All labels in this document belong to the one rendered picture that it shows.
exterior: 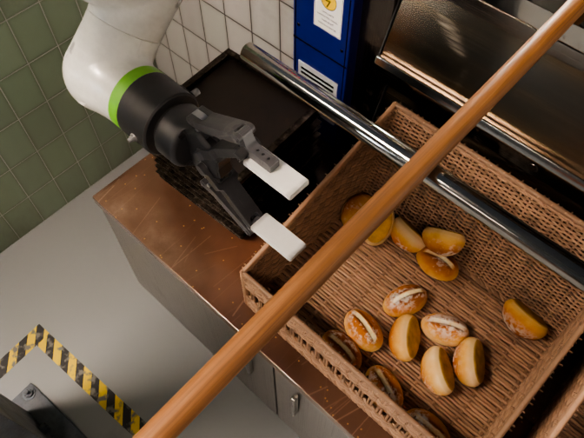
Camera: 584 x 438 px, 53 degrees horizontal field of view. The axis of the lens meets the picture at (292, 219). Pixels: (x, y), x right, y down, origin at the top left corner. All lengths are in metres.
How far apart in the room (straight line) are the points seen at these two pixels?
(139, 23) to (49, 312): 1.42
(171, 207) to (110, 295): 0.66
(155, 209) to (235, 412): 0.69
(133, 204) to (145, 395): 0.66
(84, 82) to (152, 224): 0.67
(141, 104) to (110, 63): 0.08
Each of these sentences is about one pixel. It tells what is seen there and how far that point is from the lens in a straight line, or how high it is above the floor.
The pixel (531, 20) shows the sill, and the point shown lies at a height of 1.15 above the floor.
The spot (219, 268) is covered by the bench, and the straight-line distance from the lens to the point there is 1.35.
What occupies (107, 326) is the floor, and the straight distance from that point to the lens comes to 2.00.
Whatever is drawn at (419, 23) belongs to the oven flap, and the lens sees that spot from 1.19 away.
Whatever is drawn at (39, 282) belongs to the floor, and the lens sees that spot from 2.14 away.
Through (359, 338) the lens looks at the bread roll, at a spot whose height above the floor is 0.63.
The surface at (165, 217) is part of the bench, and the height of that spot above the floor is 0.58.
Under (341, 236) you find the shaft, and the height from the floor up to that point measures 1.21.
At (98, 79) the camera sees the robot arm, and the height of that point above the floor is 1.23.
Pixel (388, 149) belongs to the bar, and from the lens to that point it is 0.78.
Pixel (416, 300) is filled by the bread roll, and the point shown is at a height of 0.64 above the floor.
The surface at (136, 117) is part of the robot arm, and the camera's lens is 0.76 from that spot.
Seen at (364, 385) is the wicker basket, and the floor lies 0.71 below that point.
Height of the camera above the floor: 1.77
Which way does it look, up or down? 58 degrees down
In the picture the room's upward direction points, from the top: straight up
